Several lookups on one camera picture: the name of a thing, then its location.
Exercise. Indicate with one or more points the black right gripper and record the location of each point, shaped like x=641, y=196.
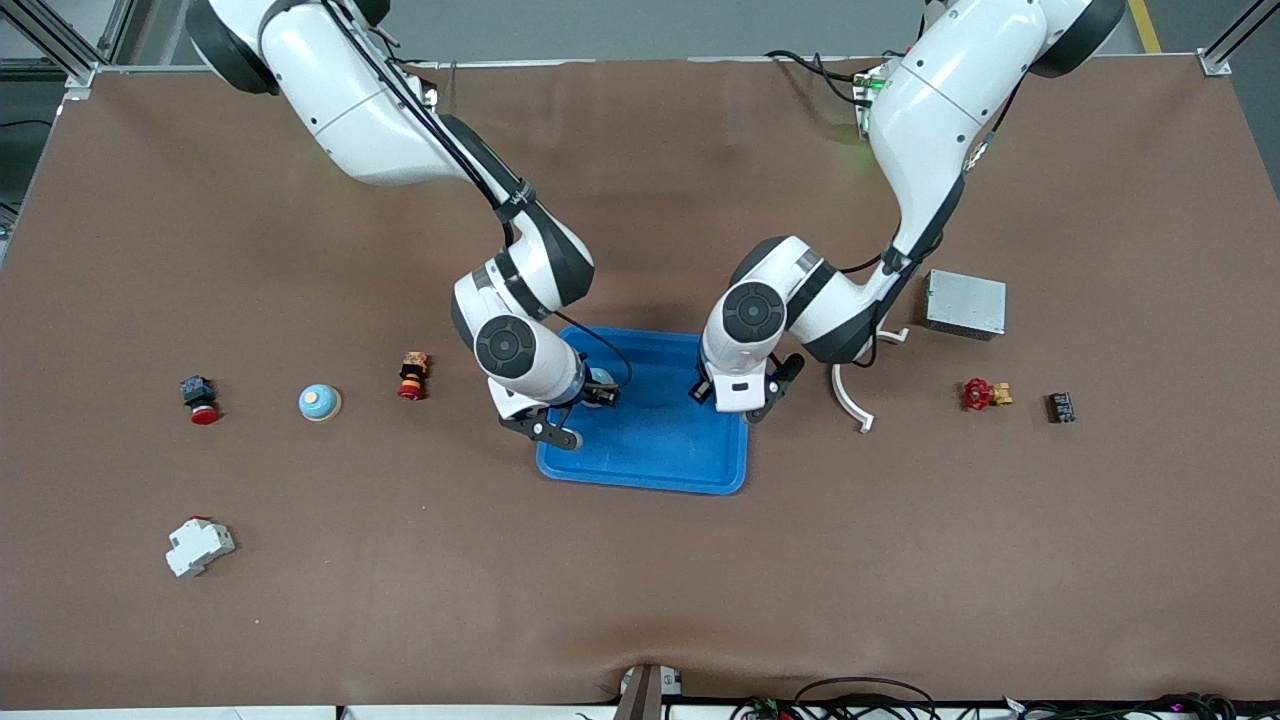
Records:
x=599, y=393

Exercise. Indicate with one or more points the blue dome bell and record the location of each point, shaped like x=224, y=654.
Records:
x=319, y=402
x=600, y=377

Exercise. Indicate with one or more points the blue plastic tray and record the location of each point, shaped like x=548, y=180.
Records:
x=650, y=450

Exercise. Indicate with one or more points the white curved plastic clamp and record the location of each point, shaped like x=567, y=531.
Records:
x=850, y=408

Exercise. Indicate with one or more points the red yellow emergency stop button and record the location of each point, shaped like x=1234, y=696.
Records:
x=411, y=380

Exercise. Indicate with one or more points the brown table mat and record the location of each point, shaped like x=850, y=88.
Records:
x=640, y=580

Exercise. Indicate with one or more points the grey metal power supply box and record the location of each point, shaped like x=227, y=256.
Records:
x=965, y=303

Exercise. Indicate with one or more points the white circuit breaker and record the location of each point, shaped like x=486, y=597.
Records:
x=198, y=548

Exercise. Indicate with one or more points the grey metal bracket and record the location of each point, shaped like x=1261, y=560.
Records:
x=645, y=695

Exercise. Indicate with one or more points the red button black switch body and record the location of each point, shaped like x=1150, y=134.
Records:
x=203, y=412

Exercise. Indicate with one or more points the aluminium frame post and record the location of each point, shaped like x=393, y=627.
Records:
x=80, y=78
x=1215, y=63

